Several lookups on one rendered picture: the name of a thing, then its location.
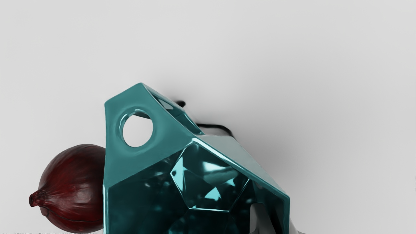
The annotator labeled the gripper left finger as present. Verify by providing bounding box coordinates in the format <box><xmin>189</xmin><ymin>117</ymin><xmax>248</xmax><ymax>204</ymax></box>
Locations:
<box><xmin>248</xmin><ymin>203</ymin><xmax>277</xmax><ymax>234</ymax></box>

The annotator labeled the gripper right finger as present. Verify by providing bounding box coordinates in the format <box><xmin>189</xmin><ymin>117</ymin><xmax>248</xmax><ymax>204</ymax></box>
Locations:
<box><xmin>289</xmin><ymin>220</ymin><xmax>306</xmax><ymax>234</ymax></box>

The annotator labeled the teal faceted mug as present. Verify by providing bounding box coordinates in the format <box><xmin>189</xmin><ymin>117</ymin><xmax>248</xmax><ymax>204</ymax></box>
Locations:
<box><xmin>103</xmin><ymin>82</ymin><xmax>291</xmax><ymax>234</ymax></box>

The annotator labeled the red onion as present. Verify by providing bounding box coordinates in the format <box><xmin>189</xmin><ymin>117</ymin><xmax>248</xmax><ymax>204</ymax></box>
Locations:
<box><xmin>29</xmin><ymin>144</ymin><xmax>107</xmax><ymax>234</ymax></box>

